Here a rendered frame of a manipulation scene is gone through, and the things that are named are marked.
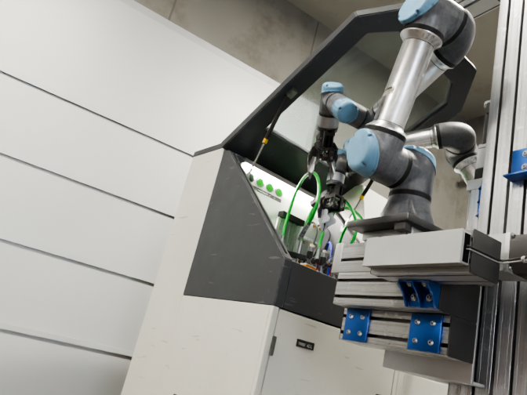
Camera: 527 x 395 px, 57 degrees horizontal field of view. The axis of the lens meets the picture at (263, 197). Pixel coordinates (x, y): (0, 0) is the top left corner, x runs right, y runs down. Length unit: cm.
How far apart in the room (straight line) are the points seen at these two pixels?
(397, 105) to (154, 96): 230
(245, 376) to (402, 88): 98
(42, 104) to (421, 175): 239
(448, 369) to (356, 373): 67
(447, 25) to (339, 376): 118
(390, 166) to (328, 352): 75
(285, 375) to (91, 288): 172
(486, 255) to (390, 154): 40
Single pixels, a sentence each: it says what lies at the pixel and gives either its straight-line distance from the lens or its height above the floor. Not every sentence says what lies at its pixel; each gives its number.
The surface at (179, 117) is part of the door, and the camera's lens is 344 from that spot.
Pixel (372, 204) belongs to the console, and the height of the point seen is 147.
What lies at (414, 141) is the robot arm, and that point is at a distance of 193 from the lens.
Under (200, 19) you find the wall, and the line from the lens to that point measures 386.
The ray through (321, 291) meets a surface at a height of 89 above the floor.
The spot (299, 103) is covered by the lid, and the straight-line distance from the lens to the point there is 210.
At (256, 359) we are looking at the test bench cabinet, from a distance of 160.
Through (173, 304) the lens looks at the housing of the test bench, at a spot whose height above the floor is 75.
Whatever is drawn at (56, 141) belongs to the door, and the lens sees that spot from 316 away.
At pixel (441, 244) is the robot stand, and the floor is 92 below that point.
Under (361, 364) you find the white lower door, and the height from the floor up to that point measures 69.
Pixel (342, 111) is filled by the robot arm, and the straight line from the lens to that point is 158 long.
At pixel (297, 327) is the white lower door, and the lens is 166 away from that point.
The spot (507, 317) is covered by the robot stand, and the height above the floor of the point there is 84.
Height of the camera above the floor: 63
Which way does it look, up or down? 18 degrees up
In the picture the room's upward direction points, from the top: 14 degrees clockwise
